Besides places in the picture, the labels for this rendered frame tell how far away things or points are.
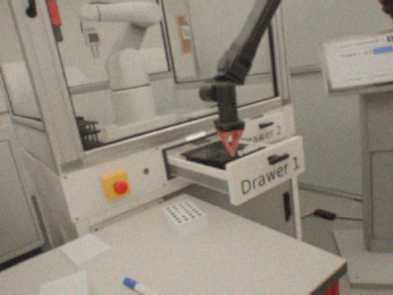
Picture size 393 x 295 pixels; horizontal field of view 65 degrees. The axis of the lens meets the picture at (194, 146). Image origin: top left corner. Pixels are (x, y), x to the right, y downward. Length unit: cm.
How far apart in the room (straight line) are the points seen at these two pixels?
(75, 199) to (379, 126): 143
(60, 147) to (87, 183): 13
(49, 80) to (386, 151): 155
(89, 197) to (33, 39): 45
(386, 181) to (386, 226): 26
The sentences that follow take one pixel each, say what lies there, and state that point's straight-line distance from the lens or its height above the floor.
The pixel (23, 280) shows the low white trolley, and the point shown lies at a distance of 88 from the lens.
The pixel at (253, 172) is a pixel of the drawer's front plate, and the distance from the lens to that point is 83.
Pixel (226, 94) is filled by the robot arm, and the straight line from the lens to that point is 87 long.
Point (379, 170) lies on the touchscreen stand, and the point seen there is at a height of 52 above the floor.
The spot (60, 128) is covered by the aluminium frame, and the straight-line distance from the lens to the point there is 92.
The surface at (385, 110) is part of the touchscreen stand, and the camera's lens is 178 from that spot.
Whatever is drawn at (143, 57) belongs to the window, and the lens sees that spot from 103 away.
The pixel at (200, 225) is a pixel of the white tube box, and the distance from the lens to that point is 84.
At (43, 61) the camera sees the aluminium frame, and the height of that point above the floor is 125.
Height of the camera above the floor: 117
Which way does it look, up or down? 14 degrees down
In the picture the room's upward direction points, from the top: 10 degrees counter-clockwise
